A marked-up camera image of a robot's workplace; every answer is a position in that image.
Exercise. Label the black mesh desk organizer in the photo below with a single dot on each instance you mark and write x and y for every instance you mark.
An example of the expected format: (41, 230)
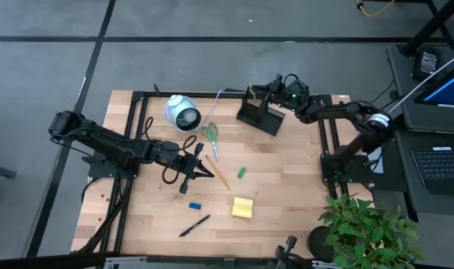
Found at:
(267, 121)

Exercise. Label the black plant pot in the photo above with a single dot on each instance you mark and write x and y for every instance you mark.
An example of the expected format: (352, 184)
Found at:
(318, 244)

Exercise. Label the black stand legs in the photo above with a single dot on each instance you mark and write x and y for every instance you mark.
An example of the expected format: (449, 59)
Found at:
(428, 30)

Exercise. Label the monitor with blue screen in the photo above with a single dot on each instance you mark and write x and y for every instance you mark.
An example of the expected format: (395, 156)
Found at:
(449, 89)

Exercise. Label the silver aluminium bracket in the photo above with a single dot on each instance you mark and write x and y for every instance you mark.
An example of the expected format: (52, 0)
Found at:
(324, 265)
(125, 263)

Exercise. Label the black pen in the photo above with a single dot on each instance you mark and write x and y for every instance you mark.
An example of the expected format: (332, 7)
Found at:
(194, 225)

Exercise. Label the small white sticker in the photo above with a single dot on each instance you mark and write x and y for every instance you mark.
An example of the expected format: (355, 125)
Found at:
(344, 96)

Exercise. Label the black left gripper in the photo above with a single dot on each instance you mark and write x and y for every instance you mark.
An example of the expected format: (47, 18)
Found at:
(187, 164)

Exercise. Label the blue eraser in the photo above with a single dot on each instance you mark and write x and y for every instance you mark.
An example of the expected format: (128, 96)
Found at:
(195, 206)

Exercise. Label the black metal table frame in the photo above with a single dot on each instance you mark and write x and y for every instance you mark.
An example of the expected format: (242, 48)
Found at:
(152, 94)

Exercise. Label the green card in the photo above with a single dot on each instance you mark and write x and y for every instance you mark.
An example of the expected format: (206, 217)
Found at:
(241, 173)

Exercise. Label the white desk fan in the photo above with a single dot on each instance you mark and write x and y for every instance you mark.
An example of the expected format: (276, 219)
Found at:
(187, 116)

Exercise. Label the black handheld device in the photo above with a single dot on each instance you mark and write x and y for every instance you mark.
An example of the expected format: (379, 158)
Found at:
(286, 254)

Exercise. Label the yellow pencil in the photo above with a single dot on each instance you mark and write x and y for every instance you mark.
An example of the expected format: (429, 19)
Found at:
(217, 172)
(251, 87)

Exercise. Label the grey furniture foot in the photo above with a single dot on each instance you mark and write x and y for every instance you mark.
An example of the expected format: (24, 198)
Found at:
(0, 171)

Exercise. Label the white rod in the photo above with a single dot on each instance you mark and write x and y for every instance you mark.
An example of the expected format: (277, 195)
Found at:
(425, 84)

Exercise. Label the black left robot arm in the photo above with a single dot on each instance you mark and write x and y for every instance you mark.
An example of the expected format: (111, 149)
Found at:
(110, 143)

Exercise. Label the black crossbar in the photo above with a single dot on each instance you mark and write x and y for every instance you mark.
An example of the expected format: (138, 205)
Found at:
(43, 261)

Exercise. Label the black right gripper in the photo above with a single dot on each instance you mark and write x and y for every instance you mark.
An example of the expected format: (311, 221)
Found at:
(292, 95)

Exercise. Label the black power adapter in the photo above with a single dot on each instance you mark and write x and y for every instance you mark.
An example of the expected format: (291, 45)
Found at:
(428, 61)

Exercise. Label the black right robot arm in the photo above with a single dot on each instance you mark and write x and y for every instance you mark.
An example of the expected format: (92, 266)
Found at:
(342, 112)

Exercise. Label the black laptop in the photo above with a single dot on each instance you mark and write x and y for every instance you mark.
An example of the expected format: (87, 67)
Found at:
(440, 168)

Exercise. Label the white label card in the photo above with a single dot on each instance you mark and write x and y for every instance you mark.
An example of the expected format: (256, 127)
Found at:
(378, 166)

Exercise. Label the black side desk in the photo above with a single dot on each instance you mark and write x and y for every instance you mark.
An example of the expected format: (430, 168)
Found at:
(400, 71)

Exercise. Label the green leafy plant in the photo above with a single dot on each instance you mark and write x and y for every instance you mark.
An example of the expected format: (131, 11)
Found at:
(361, 231)

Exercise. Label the yellow sticky note pad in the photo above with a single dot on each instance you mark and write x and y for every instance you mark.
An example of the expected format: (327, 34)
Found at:
(242, 207)

